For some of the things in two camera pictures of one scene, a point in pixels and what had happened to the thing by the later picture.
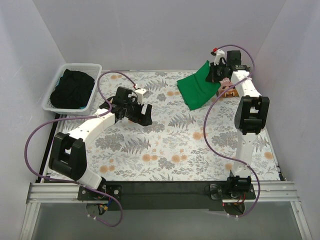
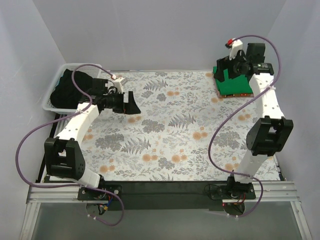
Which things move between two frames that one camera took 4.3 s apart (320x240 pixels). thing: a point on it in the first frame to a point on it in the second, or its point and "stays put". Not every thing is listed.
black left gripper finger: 148,112 to 131,107
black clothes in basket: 72,90 stays put
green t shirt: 195,89 to 237,85
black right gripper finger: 211,76 to 222,64
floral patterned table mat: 181,144 stays put
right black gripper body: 213,74 to 230,69
